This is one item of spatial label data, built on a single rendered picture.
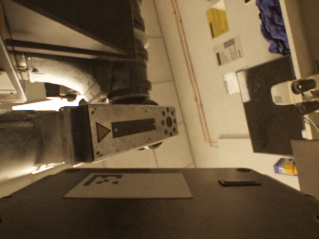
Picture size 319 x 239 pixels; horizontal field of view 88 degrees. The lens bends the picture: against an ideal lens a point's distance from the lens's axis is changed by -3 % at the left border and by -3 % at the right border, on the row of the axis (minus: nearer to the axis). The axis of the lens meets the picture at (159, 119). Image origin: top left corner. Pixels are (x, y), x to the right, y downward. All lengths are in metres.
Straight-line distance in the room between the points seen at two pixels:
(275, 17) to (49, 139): 1.37
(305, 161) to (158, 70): 1.79
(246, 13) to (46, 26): 1.73
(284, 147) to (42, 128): 1.50
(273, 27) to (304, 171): 0.88
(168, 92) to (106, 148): 2.10
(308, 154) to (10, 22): 1.16
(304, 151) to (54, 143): 1.08
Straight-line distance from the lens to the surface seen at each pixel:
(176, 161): 2.35
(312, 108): 0.71
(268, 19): 1.42
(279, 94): 1.00
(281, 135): 1.54
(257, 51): 1.79
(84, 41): 0.31
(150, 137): 0.33
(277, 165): 1.69
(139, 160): 2.03
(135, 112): 0.30
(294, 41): 1.35
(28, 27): 0.29
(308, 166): 1.16
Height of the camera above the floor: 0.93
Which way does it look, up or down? 55 degrees up
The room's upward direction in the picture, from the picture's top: 99 degrees counter-clockwise
